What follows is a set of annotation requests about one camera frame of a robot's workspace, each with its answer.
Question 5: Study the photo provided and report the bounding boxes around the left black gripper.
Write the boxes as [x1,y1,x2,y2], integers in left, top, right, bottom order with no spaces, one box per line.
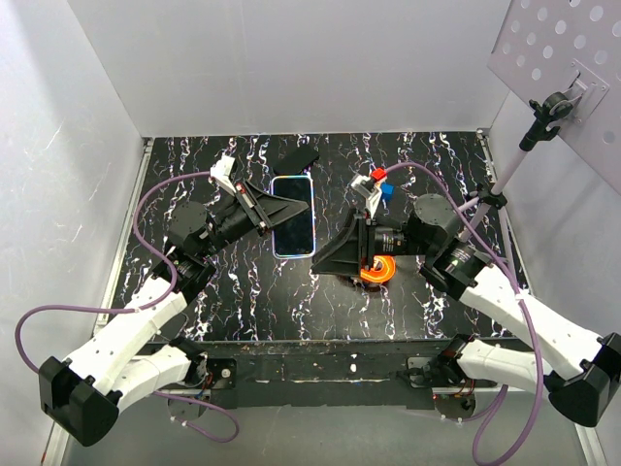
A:
[198,180,309,260]

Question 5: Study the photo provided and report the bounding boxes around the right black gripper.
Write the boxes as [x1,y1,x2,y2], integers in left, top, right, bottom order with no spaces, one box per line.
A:
[311,206,434,277]

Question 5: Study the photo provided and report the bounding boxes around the smartphone with black screen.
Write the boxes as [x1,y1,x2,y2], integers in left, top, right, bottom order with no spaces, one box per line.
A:
[271,175,316,259]

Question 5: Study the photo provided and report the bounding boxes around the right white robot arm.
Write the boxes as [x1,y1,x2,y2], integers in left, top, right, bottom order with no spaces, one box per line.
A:
[311,194,620,427]

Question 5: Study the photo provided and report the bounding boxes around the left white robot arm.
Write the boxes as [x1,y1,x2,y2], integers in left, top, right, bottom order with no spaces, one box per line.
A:
[39,182,310,447]

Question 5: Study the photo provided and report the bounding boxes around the black phone case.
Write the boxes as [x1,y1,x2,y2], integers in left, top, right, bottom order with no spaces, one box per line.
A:
[273,145,319,176]

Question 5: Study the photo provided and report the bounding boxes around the grey phone at table edge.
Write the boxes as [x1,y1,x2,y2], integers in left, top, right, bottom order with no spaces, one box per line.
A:
[152,313,189,342]

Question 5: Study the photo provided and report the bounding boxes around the red orange oval tray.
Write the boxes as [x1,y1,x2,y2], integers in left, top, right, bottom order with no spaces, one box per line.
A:
[353,255,397,290]

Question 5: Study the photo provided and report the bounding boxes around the blue cube toy block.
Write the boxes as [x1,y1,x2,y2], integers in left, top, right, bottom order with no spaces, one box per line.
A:
[380,183,394,203]

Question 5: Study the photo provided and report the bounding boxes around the perforated lilac panel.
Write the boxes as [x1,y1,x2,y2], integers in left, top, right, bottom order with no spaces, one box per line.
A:
[488,0,620,189]

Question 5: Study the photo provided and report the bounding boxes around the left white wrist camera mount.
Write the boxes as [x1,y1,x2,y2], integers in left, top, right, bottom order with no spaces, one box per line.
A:
[210,154,238,196]

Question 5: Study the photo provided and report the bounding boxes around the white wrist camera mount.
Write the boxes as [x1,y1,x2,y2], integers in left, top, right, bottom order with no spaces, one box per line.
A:
[210,154,238,196]
[349,168,387,218]

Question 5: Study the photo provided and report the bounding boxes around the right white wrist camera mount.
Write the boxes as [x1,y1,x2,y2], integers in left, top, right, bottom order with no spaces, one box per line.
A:
[349,168,387,218]

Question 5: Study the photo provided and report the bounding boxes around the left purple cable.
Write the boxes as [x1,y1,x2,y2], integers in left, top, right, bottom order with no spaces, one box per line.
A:
[14,170,240,444]

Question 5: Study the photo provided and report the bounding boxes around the purple cable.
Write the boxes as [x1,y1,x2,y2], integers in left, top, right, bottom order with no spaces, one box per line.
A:
[385,162,543,466]
[14,170,240,444]

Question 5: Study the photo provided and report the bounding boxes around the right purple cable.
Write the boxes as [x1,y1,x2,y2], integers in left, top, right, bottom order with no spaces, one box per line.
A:
[385,162,543,466]

